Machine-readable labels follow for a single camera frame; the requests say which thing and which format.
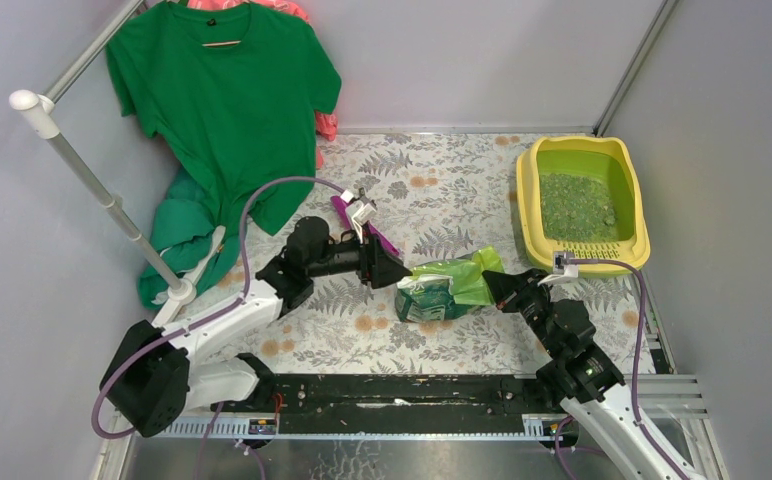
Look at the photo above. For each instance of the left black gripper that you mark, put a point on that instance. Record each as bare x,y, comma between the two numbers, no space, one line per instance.
377,267

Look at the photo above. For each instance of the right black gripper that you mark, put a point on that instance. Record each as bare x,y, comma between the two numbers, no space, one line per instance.
509,290

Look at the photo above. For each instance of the green cat litter bag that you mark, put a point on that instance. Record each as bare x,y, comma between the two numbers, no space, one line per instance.
448,289

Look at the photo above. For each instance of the magenta plastic scoop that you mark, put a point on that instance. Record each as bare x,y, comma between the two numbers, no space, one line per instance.
339,207

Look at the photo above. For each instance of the yellow green litter box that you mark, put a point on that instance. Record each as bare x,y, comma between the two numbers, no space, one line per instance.
581,194

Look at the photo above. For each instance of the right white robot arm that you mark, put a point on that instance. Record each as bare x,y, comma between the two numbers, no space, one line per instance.
583,380

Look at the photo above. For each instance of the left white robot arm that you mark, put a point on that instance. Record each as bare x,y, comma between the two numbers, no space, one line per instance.
159,373

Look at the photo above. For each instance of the floral patterned mat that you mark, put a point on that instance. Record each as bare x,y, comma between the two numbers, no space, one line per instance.
439,196

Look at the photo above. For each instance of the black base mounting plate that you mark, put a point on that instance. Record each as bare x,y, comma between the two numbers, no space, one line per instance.
431,395

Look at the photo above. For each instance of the pink garment behind shirt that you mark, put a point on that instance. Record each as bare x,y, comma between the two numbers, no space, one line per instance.
326,124

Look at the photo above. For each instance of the dark green folded cloth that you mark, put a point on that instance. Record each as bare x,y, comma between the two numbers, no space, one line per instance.
182,232

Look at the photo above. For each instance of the green t-shirt on hanger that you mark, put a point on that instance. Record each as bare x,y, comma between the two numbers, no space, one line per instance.
239,119

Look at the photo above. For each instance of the wooden clothes hanger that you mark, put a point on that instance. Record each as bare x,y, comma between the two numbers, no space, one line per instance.
221,44

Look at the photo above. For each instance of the white clothes rack pole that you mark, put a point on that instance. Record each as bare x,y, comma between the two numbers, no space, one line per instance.
36,110

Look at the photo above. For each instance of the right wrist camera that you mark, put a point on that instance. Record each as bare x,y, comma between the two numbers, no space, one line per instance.
564,269

